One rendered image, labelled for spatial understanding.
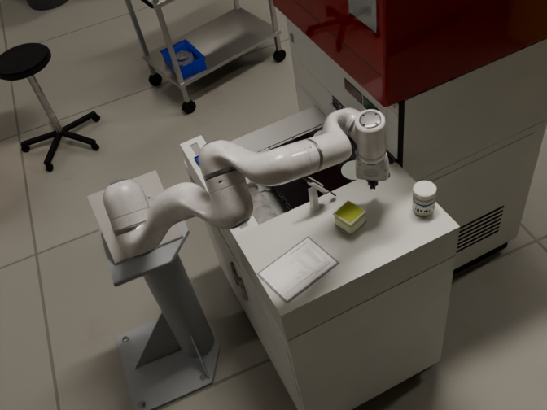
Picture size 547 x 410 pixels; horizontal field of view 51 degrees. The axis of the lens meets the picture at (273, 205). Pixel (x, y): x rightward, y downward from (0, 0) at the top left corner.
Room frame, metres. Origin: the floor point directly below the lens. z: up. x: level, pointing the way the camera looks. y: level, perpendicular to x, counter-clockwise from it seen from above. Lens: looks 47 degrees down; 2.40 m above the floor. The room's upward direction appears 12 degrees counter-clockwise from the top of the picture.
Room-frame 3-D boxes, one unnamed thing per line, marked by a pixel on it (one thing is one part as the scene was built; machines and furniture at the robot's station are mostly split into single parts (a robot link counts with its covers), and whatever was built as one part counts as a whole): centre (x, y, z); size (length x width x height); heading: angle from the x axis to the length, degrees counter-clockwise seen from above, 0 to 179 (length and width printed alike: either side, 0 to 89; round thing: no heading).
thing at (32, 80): (3.23, 1.30, 0.34); 0.57 x 0.54 x 0.67; 110
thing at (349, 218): (1.18, -0.23, 1.00); 0.07 x 0.07 x 0.07; 35
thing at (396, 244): (1.16, -0.20, 0.89); 0.62 x 0.35 x 0.14; 107
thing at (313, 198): (1.29, -0.15, 1.03); 0.06 x 0.04 x 0.13; 107
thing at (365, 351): (1.45, -0.10, 0.41); 0.96 x 0.64 x 0.82; 17
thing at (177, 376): (1.43, 0.59, 0.41); 0.51 x 0.44 x 0.82; 103
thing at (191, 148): (1.52, 0.18, 0.89); 0.55 x 0.09 x 0.14; 17
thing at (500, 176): (1.91, -0.67, 0.41); 0.82 x 0.70 x 0.82; 17
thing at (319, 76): (1.81, -0.34, 1.02); 0.81 x 0.03 x 0.40; 17
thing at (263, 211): (1.47, 0.07, 0.87); 0.36 x 0.08 x 0.03; 17
